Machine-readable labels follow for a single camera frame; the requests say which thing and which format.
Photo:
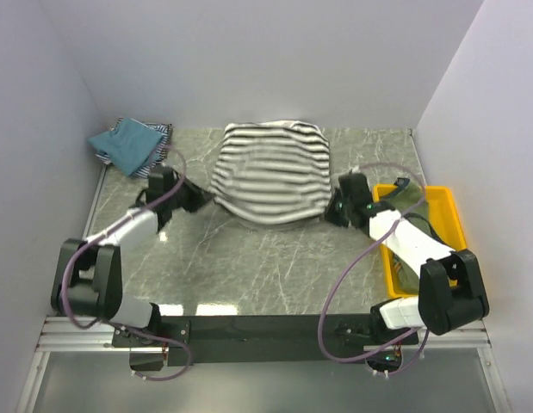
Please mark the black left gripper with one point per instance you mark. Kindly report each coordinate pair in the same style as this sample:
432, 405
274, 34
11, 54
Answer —
199, 196

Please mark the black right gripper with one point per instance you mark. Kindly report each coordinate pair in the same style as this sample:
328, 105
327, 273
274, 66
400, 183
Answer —
331, 216

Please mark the black white striped tank top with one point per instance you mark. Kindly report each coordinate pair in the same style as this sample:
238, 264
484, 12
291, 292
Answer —
273, 173

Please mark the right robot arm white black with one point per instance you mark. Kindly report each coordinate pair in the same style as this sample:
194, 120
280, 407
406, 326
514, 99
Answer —
451, 291

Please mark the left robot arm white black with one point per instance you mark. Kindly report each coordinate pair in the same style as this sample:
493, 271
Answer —
88, 279

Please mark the folded blue striped tank top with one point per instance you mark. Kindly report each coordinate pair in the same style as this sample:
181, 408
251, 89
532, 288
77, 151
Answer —
143, 171

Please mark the dark green garment in bin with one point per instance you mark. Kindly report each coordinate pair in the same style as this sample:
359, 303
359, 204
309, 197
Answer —
405, 194

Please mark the folded black striped garment underneath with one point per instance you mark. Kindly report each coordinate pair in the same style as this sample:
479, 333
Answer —
166, 130

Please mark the yellow plastic bin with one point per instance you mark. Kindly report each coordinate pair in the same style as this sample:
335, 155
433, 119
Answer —
443, 217

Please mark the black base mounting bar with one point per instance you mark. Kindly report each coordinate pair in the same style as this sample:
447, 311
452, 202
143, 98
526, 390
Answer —
217, 339

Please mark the aluminium frame rail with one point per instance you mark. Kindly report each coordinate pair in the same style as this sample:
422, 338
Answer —
87, 287

